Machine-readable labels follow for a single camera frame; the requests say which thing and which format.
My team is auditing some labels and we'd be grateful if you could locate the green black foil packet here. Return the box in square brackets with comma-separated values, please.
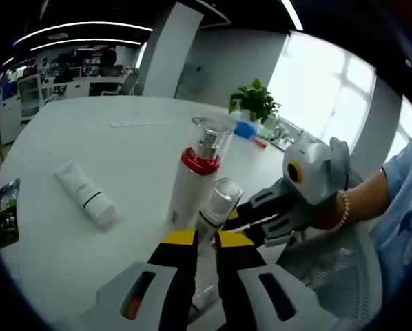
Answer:
[0, 177, 22, 250]

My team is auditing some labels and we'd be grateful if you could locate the white wire cart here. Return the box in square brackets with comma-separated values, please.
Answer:
[17, 73, 44, 124]

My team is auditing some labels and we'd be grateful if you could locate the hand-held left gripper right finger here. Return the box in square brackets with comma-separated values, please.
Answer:
[214, 231, 323, 331]

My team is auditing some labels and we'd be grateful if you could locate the person's right hand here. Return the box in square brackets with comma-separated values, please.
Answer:
[309, 192, 349, 231]

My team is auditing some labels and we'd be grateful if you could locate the metal tray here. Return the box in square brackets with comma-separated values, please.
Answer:
[270, 136, 298, 153]

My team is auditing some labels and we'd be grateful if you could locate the gold bead bracelet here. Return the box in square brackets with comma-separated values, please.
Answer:
[333, 190, 352, 232]

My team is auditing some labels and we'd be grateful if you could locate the blue plastic packet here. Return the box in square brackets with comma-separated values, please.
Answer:
[233, 120, 260, 138]

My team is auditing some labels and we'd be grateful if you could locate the white skincare bottle red collar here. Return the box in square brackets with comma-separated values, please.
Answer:
[167, 116, 236, 229]

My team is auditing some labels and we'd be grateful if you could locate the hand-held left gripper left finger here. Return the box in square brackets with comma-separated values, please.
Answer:
[95, 228, 199, 330]

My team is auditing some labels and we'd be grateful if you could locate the white ceiling light strip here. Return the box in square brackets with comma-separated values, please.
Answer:
[280, 0, 305, 32]

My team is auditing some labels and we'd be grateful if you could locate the person's left hand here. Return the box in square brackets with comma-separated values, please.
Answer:
[127, 297, 142, 317]

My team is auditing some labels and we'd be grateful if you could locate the white skincare tube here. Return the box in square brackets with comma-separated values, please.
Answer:
[52, 161, 116, 228]

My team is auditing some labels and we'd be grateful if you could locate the row of office desks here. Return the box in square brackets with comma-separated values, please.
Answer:
[0, 57, 140, 104]

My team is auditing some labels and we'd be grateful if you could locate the small plain white skincare bottle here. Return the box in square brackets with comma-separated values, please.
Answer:
[196, 177, 245, 243]

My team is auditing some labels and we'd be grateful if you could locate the person's light blue shirt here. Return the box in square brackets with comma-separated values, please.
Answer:
[371, 119, 412, 277]

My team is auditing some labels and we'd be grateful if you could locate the potted green plant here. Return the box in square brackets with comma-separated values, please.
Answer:
[227, 77, 282, 126]

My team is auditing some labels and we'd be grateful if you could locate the clear glass mug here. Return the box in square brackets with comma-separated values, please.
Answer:
[260, 116, 283, 142]

